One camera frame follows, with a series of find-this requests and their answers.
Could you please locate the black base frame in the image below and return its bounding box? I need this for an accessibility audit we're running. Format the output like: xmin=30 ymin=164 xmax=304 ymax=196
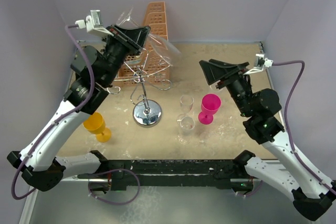
xmin=78 ymin=151 xmax=254 ymax=191

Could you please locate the chrome wine glass rack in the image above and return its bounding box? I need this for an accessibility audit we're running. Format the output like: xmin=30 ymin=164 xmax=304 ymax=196
xmin=106 ymin=50 xmax=172 ymax=127

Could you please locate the clear wine glass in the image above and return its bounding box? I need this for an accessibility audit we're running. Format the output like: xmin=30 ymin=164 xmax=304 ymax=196
xmin=177 ymin=116 xmax=195 ymax=145
xmin=117 ymin=7 xmax=182 ymax=66

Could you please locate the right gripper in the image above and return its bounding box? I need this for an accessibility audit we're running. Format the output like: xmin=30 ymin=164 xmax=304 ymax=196
xmin=198 ymin=59 xmax=253 ymax=116

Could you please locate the clear front wine glass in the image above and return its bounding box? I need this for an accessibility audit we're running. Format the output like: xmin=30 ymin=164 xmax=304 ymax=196
xmin=177 ymin=116 xmax=195 ymax=145

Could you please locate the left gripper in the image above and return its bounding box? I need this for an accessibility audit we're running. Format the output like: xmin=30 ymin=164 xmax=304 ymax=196
xmin=101 ymin=24 xmax=150 ymax=87

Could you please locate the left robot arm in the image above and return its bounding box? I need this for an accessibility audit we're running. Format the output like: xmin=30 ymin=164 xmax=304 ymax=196
xmin=7 ymin=25 xmax=151 ymax=191

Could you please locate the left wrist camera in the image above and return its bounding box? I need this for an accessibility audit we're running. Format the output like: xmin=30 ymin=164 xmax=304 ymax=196
xmin=75 ymin=10 xmax=111 ymax=38

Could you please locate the clear champagne flute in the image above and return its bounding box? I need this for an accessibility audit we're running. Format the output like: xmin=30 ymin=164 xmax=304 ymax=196
xmin=176 ymin=94 xmax=194 ymax=123

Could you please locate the pink plastic goblet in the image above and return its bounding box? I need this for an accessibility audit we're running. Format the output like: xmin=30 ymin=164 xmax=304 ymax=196
xmin=198 ymin=93 xmax=222 ymax=125

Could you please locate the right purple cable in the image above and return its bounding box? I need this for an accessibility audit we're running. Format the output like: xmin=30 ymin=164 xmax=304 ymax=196
xmin=272 ymin=60 xmax=336 ymax=187

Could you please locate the orange plastic file organizer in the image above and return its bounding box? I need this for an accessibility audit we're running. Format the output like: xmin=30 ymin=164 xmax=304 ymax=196
xmin=113 ymin=2 xmax=170 ymax=87

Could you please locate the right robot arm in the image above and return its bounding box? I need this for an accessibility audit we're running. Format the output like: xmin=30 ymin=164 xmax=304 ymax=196
xmin=199 ymin=59 xmax=335 ymax=221

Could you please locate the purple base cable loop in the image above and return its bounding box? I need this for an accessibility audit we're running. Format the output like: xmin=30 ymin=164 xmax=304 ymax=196
xmin=88 ymin=167 xmax=141 ymax=206

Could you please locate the yellow plastic goblet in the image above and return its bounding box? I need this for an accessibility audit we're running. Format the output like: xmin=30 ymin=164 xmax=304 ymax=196
xmin=83 ymin=112 xmax=112 ymax=143

